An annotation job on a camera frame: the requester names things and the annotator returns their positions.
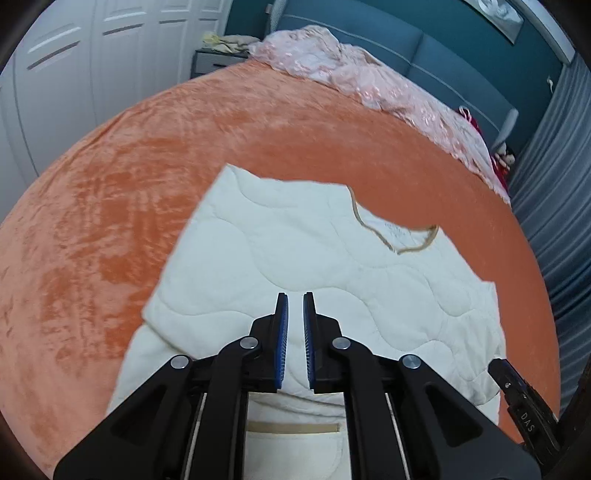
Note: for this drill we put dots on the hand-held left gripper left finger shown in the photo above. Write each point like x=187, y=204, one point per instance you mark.
x=282, y=341

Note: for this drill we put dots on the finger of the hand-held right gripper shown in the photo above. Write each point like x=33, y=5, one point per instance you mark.
x=521, y=406

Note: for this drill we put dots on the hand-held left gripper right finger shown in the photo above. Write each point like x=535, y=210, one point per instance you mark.
x=308, y=341

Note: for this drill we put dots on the white quilted jacket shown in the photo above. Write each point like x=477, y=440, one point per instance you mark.
x=295, y=240

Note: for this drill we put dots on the orange plush blanket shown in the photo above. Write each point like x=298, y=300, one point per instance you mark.
x=138, y=194

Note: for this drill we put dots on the grey blue curtain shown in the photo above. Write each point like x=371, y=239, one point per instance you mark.
x=558, y=194

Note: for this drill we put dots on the red cloth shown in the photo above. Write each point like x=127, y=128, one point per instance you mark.
x=494, y=157

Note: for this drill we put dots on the small plush toy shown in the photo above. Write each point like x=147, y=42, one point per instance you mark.
x=504, y=154

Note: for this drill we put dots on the pink lace cloth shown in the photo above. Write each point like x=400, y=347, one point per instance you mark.
x=369, y=69

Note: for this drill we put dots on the grey nightstand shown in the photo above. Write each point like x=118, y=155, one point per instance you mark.
x=210, y=60

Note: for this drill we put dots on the yellow cloth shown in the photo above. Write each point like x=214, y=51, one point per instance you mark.
x=228, y=44

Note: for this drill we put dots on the blue padded headboard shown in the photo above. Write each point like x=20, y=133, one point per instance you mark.
x=443, y=55

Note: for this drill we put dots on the white wardrobe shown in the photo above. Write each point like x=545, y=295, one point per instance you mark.
x=83, y=69

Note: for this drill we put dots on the white air conditioner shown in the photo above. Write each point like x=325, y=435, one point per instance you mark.
x=551, y=27

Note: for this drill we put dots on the silver framed wall picture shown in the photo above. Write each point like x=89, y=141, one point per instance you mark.
x=503, y=16

